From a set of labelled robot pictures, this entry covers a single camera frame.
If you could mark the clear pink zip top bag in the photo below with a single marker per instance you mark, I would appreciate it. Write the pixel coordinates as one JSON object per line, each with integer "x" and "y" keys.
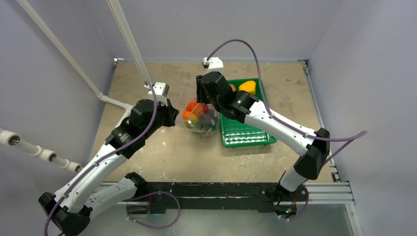
{"x": 198, "y": 131}

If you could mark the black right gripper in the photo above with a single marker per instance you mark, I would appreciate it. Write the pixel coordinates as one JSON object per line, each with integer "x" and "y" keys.
{"x": 200, "y": 90}

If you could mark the orange green toy mango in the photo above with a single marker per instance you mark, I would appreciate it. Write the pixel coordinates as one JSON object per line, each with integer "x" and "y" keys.
{"x": 191, "y": 120}

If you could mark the orange toy pumpkin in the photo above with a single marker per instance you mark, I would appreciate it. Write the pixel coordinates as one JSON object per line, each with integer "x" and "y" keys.
{"x": 191, "y": 105}

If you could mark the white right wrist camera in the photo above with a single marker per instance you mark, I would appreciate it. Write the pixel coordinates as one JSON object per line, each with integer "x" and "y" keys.
{"x": 213, "y": 64}

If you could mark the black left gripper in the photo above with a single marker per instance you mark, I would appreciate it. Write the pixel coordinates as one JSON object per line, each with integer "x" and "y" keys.
{"x": 171, "y": 113}

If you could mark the yellow toy bell pepper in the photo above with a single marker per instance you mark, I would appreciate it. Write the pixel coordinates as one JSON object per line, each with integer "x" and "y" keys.
{"x": 249, "y": 87}

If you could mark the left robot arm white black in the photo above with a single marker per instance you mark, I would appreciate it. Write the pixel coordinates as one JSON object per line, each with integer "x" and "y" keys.
{"x": 72, "y": 207}

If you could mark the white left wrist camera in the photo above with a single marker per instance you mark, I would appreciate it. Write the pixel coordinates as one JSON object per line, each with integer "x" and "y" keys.
{"x": 160, "y": 90}

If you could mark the green plastic tray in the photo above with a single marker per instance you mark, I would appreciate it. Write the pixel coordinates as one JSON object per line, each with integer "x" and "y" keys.
{"x": 236, "y": 134}

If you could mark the white pvc pipe frame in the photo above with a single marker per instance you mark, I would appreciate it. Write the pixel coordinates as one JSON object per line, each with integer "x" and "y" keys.
{"x": 13, "y": 139}

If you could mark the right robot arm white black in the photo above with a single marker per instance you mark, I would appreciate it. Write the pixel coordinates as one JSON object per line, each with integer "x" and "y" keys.
{"x": 311, "y": 146}

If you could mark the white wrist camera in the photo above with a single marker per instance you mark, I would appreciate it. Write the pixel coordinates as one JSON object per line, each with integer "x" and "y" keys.
{"x": 213, "y": 64}
{"x": 160, "y": 90}

